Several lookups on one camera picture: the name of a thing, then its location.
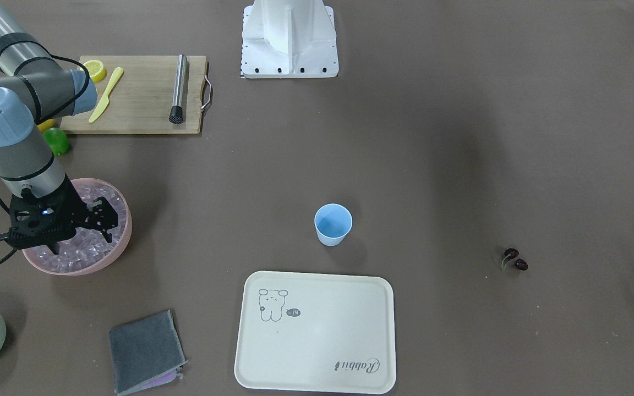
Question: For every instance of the green lime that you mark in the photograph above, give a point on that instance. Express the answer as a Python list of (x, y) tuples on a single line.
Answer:
[(57, 140)]

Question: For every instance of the cream plastic tray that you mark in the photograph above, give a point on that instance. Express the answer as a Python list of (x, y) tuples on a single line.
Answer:
[(324, 333)]

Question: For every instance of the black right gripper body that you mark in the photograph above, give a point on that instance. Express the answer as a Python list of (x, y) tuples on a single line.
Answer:
[(70, 209)]

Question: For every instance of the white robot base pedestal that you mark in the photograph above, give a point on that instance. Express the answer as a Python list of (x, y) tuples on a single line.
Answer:
[(289, 40)]

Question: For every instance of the light blue paper cup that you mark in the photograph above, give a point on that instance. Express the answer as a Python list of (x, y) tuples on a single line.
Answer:
[(332, 223)]

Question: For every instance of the lemon slice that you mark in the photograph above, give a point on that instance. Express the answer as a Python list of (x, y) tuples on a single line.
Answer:
[(96, 69)]

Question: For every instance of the wooden cutting board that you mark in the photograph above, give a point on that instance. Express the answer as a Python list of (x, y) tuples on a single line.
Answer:
[(141, 101)]

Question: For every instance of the grey folded cloth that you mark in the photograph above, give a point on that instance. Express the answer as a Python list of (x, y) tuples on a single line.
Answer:
[(146, 353)]

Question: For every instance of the yellow plastic knife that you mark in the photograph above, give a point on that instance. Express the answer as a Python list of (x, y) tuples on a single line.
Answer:
[(104, 100)]

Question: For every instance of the pink bowl of ice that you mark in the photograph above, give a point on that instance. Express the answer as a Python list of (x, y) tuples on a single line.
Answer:
[(87, 251)]

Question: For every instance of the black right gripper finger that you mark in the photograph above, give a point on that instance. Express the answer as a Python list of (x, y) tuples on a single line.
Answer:
[(54, 247), (102, 217)]

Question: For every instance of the dark cherry pair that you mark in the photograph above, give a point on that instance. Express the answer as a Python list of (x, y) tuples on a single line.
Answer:
[(512, 256)]

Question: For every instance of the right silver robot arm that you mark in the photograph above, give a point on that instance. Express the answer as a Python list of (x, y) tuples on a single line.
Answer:
[(33, 89)]

